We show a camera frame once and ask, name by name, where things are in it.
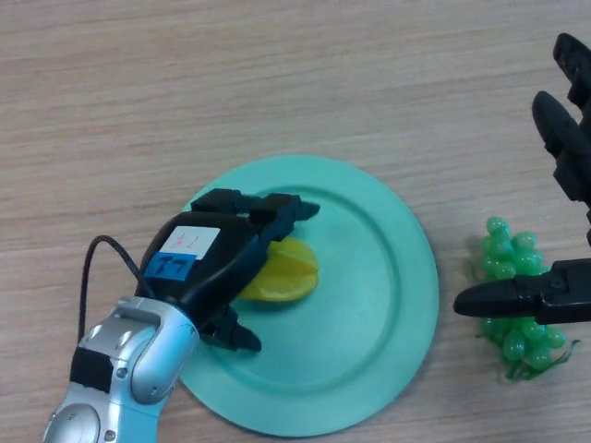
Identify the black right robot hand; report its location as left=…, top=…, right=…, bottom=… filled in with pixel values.
left=452, top=32, right=591, bottom=326

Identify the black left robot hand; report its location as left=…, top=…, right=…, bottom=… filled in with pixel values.
left=135, top=187, right=321, bottom=353

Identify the yellow starfruit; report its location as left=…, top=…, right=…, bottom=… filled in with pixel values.
left=239, top=237, right=320, bottom=304

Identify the green round plate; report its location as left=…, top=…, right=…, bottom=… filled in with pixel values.
left=177, top=155, right=440, bottom=437

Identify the green grape bunch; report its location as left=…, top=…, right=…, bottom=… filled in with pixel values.
left=470, top=215, right=582, bottom=383

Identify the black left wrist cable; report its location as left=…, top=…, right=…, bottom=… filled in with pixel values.
left=78, top=234, right=156, bottom=342

